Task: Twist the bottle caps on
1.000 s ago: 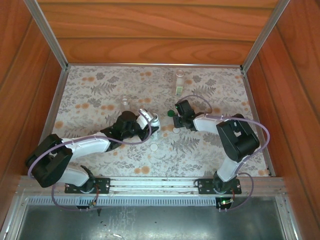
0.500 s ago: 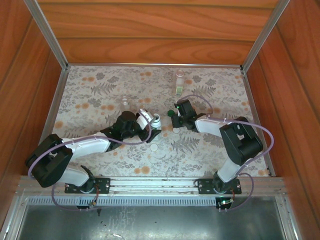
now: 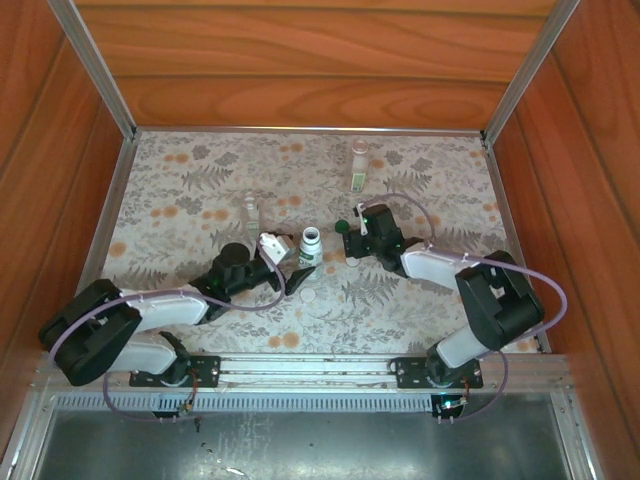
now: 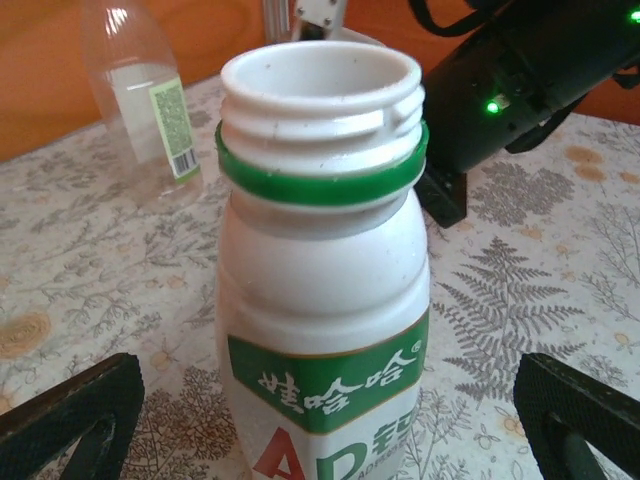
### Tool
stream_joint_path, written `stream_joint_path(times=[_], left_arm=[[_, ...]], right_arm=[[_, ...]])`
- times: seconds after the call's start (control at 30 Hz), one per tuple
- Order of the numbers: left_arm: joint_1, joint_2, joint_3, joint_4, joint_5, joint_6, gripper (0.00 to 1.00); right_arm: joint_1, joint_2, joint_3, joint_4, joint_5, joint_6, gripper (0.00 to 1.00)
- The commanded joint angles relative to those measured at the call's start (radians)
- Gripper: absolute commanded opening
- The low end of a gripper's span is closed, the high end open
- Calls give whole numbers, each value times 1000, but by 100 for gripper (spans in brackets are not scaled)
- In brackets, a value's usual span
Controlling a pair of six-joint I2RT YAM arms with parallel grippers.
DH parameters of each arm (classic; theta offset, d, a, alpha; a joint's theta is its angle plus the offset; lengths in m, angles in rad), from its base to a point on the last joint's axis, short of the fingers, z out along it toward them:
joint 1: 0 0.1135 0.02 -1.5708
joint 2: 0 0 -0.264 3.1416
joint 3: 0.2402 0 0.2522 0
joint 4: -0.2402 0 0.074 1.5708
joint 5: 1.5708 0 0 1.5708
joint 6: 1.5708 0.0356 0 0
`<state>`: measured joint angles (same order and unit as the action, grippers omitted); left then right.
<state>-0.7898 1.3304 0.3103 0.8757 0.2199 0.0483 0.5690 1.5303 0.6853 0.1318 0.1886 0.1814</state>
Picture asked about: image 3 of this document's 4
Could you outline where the red black wire bundle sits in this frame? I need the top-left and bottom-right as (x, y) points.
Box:
(175, 367), (204, 430)

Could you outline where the grey metal sheet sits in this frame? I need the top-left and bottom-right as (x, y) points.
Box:
(34, 409), (571, 480)

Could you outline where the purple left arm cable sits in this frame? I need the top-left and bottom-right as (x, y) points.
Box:
(47, 234), (289, 421)

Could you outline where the thin aluminium table edge rail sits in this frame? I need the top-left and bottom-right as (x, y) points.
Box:
(133, 124), (486, 137)

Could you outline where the grey slotted cable duct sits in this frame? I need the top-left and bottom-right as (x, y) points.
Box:
(49, 392), (556, 414)

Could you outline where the narrow-neck clear plastic bottle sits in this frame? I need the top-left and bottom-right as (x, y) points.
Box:
(241, 192), (265, 244)

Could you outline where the white bottle with green label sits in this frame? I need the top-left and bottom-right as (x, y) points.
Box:
(297, 225), (325, 281)

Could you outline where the grooved aluminium base rail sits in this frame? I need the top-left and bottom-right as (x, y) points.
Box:
(34, 349), (571, 396)

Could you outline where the floral patterned table mat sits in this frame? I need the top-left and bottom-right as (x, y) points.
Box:
(102, 130), (544, 354)

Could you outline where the wide-mouth clear plastic bottle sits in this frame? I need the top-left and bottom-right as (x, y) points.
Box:
(348, 138), (371, 194)

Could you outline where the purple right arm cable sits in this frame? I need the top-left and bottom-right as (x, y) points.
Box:
(359, 192), (570, 425)

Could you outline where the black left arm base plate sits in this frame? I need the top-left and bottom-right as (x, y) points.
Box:
(128, 353), (222, 389)

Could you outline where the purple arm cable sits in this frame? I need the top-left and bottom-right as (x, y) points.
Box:
(359, 192), (570, 425)
(47, 234), (289, 421)

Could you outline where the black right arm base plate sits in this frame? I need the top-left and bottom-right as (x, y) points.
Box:
(389, 355), (485, 390)

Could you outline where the aluminium frame post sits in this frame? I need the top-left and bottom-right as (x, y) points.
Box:
(47, 0), (139, 142)
(479, 0), (584, 144)

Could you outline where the small board with green light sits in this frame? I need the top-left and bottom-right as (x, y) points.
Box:
(433, 379), (472, 426)

